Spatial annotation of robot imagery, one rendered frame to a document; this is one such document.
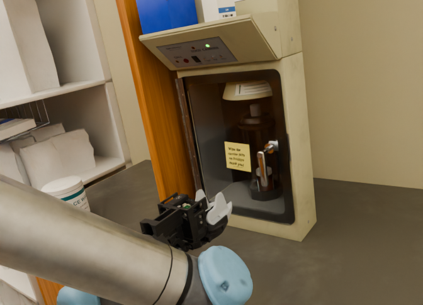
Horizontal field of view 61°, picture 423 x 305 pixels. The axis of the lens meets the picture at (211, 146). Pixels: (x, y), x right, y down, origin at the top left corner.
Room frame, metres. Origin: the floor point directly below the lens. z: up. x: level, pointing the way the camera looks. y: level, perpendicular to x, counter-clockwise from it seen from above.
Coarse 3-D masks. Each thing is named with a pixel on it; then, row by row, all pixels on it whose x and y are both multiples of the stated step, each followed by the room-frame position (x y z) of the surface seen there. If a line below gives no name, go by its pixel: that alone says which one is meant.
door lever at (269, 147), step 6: (270, 144) 0.83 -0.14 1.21; (264, 150) 0.81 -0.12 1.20; (270, 150) 0.83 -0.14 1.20; (258, 156) 0.79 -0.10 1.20; (264, 156) 0.80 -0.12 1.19; (264, 162) 0.79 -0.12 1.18; (264, 168) 0.79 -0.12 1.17; (264, 174) 0.79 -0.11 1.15; (264, 180) 0.79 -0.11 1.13; (264, 186) 0.79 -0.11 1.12
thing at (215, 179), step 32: (192, 96) 0.97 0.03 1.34; (224, 96) 0.90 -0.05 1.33; (256, 96) 0.84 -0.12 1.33; (192, 128) 0.98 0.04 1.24; (224, 128) 0.91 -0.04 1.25; (256, 128) 0.85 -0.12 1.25; (224, 160) 0.92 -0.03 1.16; (256, 160) 0.86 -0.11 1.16; (288, 160) 0.81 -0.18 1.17; (224, 192) 0.94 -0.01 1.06; (256, 192) 0.87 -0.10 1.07; (288, 192) 0.81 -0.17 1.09; (288, 224) 0.81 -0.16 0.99
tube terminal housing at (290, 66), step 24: (264, 0) 0.83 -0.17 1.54; (288, 0) 0.85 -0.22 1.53; (288, 24) 0.84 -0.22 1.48; (288, 48) 0.84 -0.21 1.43; (192, 72) 0.98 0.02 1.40; (216, 72) 0.93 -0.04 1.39; (288, 72) 0.83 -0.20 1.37; (288, 96) 0.82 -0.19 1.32; (288, 120) 0.81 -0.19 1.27; (312, 192) 0.89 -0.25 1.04; (240, 216) 0.92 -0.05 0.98; (312, 216) 0.87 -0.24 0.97
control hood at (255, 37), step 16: (240, 16) 0.74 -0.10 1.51; (256, 16) 0.73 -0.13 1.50; (272, 16) 0.79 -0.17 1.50; (160, 32) 0.88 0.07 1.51; (176, 32) 0.84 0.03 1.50; (192, 32) 0.82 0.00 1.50; (208, 32) 0.80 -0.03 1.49; (224, 32) 0.78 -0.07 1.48; (240, 32) 0.76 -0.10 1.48; (256, 32) 0.75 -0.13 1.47; (272, 32) 0.78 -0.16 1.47; (240, 48) 0.80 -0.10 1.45; (256, 48) 0.79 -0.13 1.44; (272, 48) 0.77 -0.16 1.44; (224, 64) 0.88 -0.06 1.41
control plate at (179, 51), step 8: (200, 40) 0.83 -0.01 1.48; (208, 40) 0.82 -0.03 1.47; (216, 40) 0.81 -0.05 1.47; (160, 48) 0.92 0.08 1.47; (168, 48) 0.90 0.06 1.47; (176, 48) 0.89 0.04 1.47; (184, 48) 0.88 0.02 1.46; (200, 48) 0.86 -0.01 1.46; (208, 48) 0.85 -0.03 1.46; (216, 48) 0.83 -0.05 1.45; (224, 48) 0.82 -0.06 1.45; (168, 56) 0.93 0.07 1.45; (176, 56) 0.92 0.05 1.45; (184, 56) 0.91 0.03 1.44; (200, 56) 0.88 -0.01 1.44; (208, 56) 0.87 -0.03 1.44; (216, 56) 0.86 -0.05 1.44; (224, 56) 0.85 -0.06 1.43; (232, 56) 0.84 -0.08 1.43; (176, 64) 0.95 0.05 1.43; (184, 64) 0.94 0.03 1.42; (192, 64) 0.92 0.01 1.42; (200, 64) 0.91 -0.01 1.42; (208, 64) 0.90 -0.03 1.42
